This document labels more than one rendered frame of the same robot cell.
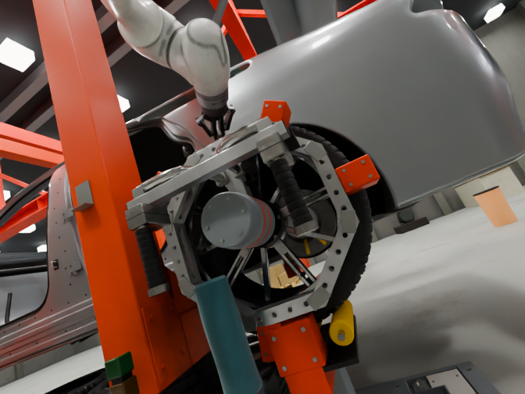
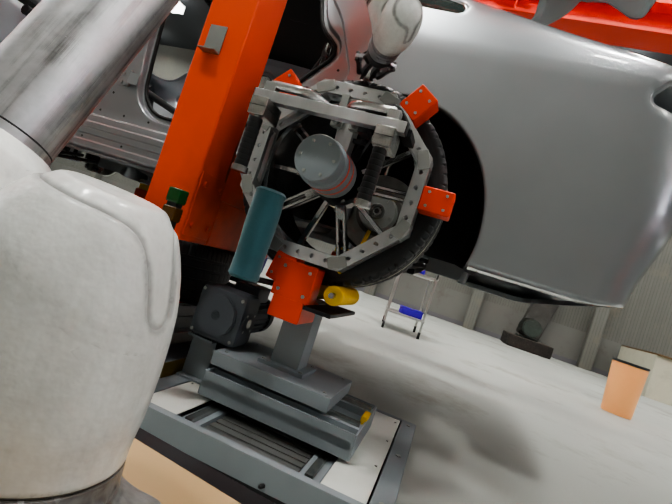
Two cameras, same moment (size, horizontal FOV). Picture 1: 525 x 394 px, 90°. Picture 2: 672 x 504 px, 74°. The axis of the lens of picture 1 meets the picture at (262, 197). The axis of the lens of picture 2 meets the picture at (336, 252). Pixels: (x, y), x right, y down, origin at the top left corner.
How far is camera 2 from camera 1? 0.60 m
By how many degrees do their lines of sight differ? 13
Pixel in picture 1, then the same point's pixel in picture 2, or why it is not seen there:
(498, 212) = (619, 395)
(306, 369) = (292, 298)
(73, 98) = not seen: outside the picture
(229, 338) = (259, 236)
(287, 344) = (291, 275)
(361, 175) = (437, 205)
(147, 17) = not seen: outside the picture
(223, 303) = (271, 212)
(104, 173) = (245, 34)
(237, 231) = (318, 172)
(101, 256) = (196, 105)
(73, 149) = not seen: outside the picture
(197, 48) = (393, 20)
